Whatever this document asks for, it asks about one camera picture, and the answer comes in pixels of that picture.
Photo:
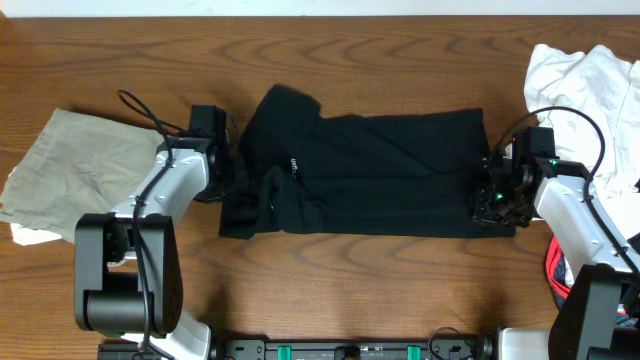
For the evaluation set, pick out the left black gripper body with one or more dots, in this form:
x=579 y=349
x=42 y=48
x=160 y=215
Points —
x=220 y=182

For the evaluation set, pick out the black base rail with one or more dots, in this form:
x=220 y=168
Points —
x=446 y=343

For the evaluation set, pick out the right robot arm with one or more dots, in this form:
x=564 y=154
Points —
x=534 y=183

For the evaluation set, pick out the black t-shirt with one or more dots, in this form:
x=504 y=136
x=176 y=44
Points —
x=400 y=175

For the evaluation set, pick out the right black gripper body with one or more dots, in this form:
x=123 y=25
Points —
x=495 y=206

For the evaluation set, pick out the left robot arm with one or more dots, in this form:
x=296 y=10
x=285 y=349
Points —
x=127 y=282

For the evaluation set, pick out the crumpled white shirt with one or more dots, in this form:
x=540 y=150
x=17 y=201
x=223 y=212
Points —
x=597 y=92

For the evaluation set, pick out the folded olive grey garment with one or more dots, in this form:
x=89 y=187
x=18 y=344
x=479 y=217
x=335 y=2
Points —
x=78 y=164

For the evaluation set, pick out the grey red-trimmed shorts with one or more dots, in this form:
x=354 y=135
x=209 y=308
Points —
x=560 y=281

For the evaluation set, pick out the white folded cloth under garment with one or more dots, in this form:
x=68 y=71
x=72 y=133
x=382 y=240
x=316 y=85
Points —
x=25 y=236

